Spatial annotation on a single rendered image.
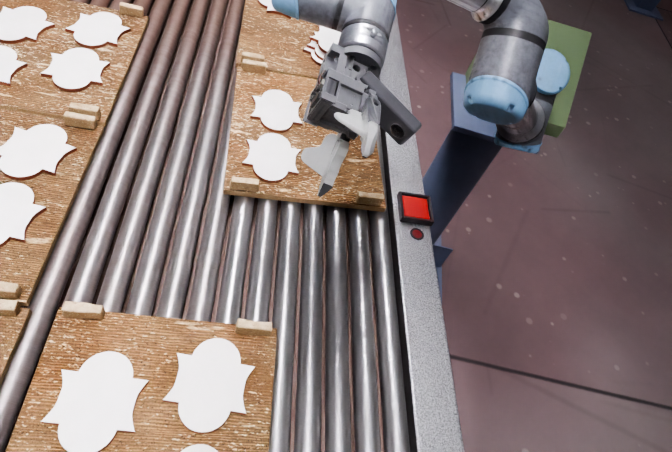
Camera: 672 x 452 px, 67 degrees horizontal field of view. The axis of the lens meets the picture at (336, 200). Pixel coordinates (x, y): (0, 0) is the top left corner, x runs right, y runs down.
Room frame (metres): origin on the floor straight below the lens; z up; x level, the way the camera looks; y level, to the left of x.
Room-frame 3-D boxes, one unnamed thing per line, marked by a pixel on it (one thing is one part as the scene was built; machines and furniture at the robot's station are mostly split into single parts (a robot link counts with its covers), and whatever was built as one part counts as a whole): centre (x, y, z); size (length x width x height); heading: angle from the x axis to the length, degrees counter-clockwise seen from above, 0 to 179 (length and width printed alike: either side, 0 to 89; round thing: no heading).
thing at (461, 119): (1.36, -0.35, 0.44); 0.38 x 0.38 x 0.87; 9
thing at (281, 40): (1.28, 0.26, 0.93); 0.41 x 0.35 x 0.02; 18
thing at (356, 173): (0.88, 0.12, 0.93); 0.41 x 0.35 x 0.02; 19
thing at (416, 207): (0.79, -0.17, 0.92); 0.06 x 0.06 x 0.01; 17
